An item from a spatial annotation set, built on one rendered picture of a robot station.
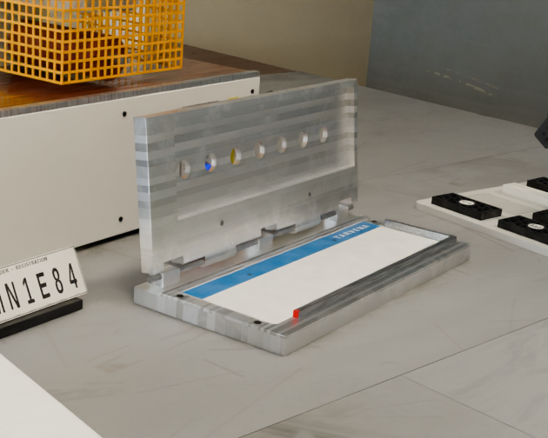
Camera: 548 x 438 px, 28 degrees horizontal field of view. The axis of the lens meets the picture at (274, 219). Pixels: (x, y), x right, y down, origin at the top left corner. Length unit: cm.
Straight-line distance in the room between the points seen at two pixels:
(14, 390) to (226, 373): 31
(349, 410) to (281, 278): 29
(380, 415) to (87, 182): 53
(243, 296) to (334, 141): 37
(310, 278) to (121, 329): 25
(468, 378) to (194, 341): 28
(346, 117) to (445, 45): 252
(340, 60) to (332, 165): 265
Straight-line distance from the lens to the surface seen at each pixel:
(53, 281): 120
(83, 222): 139
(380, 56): 423
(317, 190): 146
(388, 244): 144
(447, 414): 105
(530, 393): 112
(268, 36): 386
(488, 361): 118
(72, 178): 136
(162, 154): 120
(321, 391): 106
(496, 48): 391
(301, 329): 114
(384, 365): 113
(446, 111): 252
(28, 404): 81
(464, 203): 168
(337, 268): 133
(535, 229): 160
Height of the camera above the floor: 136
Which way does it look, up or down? 17 degrees down
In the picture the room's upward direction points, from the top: 5 degrees clockwise
